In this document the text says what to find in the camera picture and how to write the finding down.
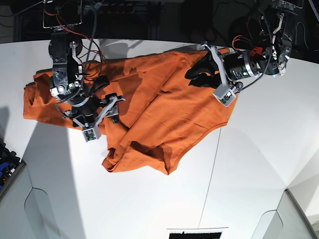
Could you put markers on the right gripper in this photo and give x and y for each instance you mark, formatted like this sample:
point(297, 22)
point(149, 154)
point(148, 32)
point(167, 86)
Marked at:
point(90, 111)

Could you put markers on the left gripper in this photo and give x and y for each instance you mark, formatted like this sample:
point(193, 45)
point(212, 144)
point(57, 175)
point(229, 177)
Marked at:
point(202, 73)

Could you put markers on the orange t-shirt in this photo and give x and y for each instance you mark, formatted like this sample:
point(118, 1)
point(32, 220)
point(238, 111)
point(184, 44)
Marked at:
point(162, 117)

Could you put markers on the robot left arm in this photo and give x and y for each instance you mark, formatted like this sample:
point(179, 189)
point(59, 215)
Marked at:
point(253, 57)

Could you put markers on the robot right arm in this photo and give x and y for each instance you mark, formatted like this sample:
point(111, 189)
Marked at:
point(71, 85)

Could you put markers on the blue black clutter bin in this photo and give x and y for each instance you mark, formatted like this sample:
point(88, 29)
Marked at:
point(9, 162)

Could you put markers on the grey left side panel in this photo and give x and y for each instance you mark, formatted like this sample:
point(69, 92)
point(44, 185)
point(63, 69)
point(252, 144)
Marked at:
point(25, 211)

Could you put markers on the grey panel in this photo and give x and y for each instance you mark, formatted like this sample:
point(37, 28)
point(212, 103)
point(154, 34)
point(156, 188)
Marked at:
point(287, 221)
point(25, 211)

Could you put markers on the grey right side panel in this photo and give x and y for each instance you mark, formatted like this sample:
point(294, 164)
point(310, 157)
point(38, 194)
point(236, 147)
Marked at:
point(287, 221)

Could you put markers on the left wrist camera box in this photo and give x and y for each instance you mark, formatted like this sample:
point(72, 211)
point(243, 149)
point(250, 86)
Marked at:
point(224, 95)

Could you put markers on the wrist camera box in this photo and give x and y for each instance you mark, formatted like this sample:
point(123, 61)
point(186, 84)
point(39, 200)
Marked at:
point(91, 133)
point(224, 95)

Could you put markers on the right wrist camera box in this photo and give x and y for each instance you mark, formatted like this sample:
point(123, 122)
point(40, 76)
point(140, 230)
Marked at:
point(91, 133)

